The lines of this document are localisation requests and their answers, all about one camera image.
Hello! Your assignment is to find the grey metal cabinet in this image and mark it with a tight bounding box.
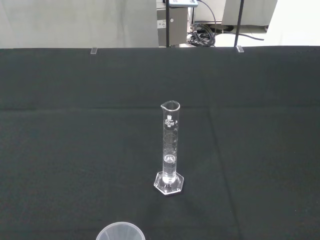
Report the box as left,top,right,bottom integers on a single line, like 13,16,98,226
156,0,190,48

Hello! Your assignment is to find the clear plastic beaker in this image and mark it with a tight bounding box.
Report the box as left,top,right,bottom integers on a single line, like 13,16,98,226
95,221,146,240

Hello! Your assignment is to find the black cable bundle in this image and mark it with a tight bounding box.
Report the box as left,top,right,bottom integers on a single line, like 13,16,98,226
189,23,217,48

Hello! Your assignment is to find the thin black pole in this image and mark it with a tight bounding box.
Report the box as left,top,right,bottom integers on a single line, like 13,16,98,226
233,0,245,48

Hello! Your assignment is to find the grey device with blue panel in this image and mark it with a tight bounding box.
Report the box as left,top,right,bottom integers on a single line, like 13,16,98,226
168,0,200,7

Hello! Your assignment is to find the pale board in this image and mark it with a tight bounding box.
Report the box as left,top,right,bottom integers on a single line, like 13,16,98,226
0,0,159,50

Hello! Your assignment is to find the white cabinet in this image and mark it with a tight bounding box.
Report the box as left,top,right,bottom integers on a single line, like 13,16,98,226
221,0,278,28

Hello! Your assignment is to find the black bench cloth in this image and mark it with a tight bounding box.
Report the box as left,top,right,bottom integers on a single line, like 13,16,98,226
0,45,320,240

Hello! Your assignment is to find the black upright stand pole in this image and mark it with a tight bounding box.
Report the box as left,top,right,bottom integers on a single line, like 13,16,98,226
164,0,174,48

